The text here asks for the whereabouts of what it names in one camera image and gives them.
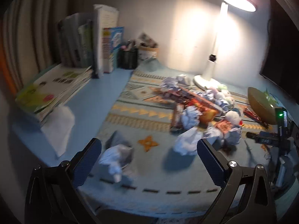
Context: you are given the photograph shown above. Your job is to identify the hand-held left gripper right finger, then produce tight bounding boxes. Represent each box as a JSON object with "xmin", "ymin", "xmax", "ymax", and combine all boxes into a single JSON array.
[{"xmin": 197, "ymin": 138, "xmax": 277, "ymax": 224}]

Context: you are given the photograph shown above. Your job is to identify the thick white book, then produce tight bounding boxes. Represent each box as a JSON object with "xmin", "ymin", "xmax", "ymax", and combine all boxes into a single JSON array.
[{"xmin": 93, "ymin": 4, "xmax": 119, "ymax": 78}]

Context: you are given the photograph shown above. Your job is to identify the black mesh pen holder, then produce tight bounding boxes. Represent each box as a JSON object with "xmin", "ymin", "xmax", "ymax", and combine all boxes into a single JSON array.
[{"xmin": 119, "ymin": 45, "xmax": 138, "ymax": 70}]

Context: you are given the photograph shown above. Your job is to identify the white and teal plush toy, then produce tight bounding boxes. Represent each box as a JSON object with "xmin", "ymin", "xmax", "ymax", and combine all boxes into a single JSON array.
[{"xmin": 225, "ymin": 110, "xmax": 244, "ymax": 127}]

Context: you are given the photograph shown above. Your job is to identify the orange snack bag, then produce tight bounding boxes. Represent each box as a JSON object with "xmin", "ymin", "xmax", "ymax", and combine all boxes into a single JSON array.
[{"xmin": 192, "ymin": 99, "xmax": 218, "ymax": 123}]

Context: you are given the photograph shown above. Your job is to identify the white tissue sheet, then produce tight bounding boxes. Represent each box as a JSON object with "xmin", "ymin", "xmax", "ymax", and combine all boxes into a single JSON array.
[{"xmin": 42, "ymin": 106, "xmax": 75, "ymax": 158}]

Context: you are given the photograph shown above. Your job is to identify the grey upright folders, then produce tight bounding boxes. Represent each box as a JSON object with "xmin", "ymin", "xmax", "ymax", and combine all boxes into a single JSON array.
[{"xmin": 58, "ymin": 14, "xmax": 94, "ymax": 69}]

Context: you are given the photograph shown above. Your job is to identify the plaid paper ball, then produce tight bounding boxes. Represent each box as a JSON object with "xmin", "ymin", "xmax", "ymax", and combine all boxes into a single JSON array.
[{"xmin": 176, "ymin": 74, "xmax": 195, "ymax": 86}]

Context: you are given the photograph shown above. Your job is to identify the corrugated cardboard basket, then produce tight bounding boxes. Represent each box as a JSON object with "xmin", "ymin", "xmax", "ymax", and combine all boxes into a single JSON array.
[{"xmin": 248, "ymin": 87, "xmax": 284, "ymax": 125}]

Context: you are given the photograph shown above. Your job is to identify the cardboard pen holder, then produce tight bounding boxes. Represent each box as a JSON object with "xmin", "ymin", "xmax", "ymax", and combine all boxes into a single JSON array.
[{"xmin": 138, "ymin": 34, "xmax": 159, "ymax": 62}]

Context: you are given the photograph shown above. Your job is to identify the blue cover book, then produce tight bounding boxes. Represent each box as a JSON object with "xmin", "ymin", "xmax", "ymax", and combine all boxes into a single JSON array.
[{"xmin": 103, "ymin": 26, "xmax": 125, "ymax": 73}]

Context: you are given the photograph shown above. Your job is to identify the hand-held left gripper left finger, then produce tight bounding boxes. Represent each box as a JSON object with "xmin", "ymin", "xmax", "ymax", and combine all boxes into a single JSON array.
[{"xmin": 24, "ymin": 138, "xmax": 103, "ymax": 224}]

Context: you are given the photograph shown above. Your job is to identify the blue patterned table mat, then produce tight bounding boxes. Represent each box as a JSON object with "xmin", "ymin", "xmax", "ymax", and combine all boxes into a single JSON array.
[{"xmin": 77, "ymin": 58, "xmax": 290, "ymax": 216}]

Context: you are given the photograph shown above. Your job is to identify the bunch of pens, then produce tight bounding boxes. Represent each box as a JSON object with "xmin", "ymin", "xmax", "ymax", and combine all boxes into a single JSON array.
[{"xmin": 121, "ymin": 40, "xmax": 138, "ymax": 52}]

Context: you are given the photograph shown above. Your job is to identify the dark red snack box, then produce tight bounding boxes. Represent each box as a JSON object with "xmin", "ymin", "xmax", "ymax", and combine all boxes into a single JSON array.
[{"xmin": 170, "ymin": 104, "xmax": 185, "ymax": 132}]

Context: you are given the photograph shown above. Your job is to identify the small orange red box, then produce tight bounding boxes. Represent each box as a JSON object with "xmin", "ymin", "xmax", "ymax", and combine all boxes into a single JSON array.
[{"xmin": 214, "ymin": 119, "xmax": 232, "ymax": 134}]

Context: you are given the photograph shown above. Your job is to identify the stack of flat booklets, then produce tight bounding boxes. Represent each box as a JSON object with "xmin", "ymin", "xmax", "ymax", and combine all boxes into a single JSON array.
[{"xmin": 15, "ymin": 64, "xmax": 93, "ymax": 124}]

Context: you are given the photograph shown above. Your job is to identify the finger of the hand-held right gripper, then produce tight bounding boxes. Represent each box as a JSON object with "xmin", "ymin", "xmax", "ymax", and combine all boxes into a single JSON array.
[{"xmin": 246, "ymin": 131, "xmax": 281, "ymax": 145}]

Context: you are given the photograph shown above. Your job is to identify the white desk lamp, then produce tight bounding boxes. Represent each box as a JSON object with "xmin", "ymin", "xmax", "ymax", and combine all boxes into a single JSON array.
[{"xmin": 193, "ymin": 0, "xmax": 257, "ymax": 90}]

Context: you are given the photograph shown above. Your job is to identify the black monitor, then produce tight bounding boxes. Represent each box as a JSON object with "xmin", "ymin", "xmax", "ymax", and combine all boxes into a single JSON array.
[{"xmin": 260, "ymin": 0, "xmax": 299, "ymax": 98}]

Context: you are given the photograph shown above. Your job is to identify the long orange box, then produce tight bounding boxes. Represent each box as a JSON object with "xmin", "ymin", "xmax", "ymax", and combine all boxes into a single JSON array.
[{"xmin": 164, "ymin": 86, "xmax": 222, "ymax": 113}]

